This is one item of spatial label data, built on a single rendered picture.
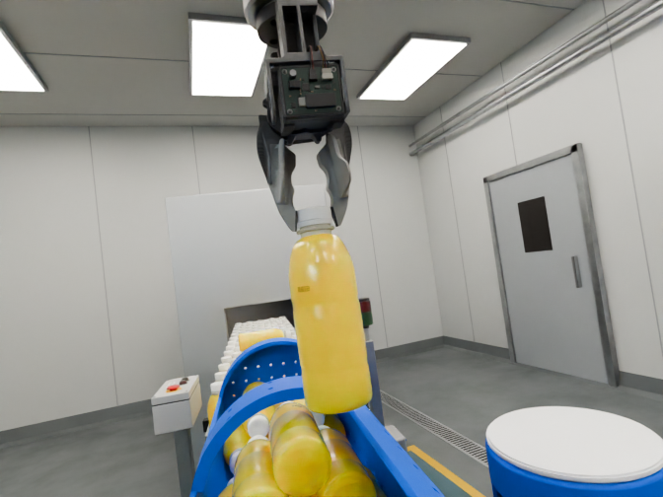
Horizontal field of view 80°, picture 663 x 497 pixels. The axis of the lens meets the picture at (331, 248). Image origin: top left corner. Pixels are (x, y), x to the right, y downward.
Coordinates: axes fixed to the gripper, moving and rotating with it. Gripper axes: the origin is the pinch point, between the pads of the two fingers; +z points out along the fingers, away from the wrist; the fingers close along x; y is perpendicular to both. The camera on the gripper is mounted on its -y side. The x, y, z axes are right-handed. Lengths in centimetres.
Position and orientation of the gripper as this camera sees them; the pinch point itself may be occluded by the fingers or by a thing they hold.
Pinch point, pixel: (314, 217)
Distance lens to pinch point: 42.7
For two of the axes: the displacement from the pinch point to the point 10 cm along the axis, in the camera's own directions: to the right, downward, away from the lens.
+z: 1.3, 9.9, 0.1
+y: 1.8, -0.1, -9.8
